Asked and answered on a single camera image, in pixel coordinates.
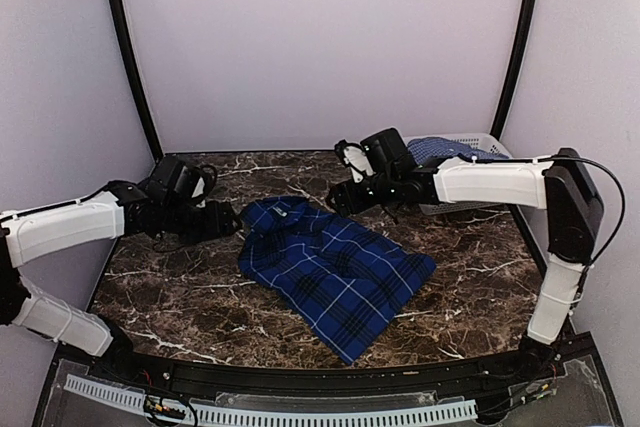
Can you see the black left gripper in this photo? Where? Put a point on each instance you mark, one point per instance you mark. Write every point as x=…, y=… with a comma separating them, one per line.
x=219, y=223

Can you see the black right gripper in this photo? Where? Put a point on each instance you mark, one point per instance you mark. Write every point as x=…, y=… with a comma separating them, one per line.
x=344, y=194

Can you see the blue plaid long sleeve shirt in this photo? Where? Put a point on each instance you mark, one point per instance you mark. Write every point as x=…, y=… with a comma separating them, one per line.
x=346, y=281

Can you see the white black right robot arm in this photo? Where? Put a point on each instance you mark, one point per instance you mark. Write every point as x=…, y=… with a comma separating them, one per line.
x=558, y=199

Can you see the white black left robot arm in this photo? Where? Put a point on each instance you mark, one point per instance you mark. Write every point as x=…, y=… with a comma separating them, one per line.
x=117, y=210

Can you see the blue small-check shirt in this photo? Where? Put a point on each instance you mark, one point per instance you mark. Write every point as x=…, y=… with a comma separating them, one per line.
x=423, y=149

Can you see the white plastic laundry basket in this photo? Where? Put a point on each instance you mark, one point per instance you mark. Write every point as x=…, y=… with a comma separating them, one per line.
x=482, y=141

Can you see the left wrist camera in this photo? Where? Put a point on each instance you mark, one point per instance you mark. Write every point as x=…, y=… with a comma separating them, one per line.
x=174, y=183

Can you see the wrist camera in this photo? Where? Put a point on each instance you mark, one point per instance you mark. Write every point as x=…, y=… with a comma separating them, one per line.
x=380, y=149
x=174, y=183

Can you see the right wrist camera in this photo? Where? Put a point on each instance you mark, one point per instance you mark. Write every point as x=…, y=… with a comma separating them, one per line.
x=380, y=149

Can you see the white slotted cable duct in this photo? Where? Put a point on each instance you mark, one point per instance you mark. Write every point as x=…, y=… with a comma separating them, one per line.
x=254, y=410

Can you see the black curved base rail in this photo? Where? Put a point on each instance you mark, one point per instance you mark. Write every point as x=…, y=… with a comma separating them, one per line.
x=485, y=377

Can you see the black frame post right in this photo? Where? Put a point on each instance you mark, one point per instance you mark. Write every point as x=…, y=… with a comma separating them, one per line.
x=516, y=58

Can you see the black frame post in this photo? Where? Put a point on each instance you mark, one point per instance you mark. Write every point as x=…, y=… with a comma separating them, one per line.
x=516, y=58
x=129, y=61

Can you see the black frame post left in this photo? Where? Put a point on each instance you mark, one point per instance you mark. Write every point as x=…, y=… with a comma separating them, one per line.
x=129, y=61

